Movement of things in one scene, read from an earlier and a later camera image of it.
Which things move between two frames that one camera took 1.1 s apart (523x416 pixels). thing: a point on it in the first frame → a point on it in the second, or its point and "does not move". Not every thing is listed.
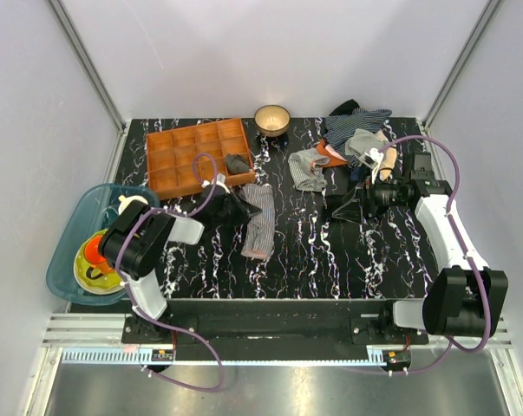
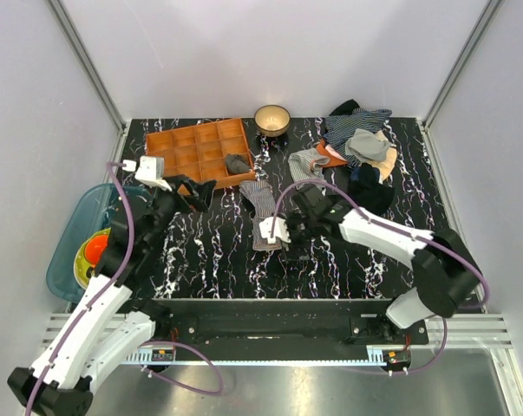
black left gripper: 243,211 → 202,192
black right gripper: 351,211 → 291,252
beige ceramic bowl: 272,120 does not move
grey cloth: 362,142 does not move
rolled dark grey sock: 236,164 does not move
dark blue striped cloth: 337,127 does not move
